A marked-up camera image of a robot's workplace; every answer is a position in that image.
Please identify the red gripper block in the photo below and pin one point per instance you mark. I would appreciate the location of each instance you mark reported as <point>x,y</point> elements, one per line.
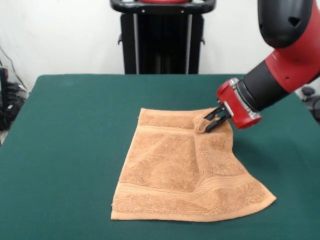
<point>237,107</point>

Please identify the tan terry towel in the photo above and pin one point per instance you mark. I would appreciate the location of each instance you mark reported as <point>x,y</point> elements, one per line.
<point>175,175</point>

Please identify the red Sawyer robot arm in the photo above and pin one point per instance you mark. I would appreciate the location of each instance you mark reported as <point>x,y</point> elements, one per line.
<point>280,62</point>

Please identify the grey office chair base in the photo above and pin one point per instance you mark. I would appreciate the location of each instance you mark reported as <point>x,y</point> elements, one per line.
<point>313,102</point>

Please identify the dark green table cloth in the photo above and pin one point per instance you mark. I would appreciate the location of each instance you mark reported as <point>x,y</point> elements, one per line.
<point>62,150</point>

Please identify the black electronics box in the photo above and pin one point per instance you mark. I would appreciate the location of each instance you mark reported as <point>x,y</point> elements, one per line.
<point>4,95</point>

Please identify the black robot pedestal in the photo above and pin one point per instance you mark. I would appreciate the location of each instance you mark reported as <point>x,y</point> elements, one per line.
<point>162,50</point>

